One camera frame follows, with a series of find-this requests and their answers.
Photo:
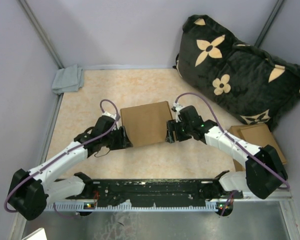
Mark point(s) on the white paper corner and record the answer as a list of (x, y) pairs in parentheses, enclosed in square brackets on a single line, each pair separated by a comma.
[(39, 234)]

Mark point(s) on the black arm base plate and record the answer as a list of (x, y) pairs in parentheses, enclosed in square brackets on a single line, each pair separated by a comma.
[(159, 193)]

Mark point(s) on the brown cardboard box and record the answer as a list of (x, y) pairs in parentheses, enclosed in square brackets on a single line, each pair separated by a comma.
[(146, 124)]

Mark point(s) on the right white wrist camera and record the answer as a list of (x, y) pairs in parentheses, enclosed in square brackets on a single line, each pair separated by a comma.
[(176, 107)]

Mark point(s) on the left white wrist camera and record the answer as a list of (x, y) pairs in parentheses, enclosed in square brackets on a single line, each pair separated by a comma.
[(114, 116)]

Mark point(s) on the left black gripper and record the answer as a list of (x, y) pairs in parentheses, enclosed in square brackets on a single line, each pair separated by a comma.
[(123, 141)]

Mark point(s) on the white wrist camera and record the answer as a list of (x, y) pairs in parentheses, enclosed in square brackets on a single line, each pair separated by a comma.
[(114, 116), (176, 107)]

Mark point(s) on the grey folded cloth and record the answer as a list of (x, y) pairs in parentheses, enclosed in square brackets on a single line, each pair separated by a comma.
[(69, 79)]

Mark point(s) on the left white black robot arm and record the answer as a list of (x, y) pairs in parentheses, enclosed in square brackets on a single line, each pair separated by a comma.
[(55, 167)]

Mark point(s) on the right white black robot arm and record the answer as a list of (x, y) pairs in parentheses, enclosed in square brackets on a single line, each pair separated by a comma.
[(263, 170)]

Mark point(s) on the black flower pattern cushion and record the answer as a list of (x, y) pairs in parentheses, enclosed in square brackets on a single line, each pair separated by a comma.
[(249, 83)]

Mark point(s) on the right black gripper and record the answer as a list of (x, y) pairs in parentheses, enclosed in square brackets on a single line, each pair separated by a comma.
[(171, 126)]

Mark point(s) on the upper folded cardboard box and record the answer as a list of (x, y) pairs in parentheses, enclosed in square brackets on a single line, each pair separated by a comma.
[(259, 134)]

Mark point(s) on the aluminium frame rail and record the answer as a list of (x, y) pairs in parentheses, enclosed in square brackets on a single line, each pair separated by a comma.
[(81, 205)]

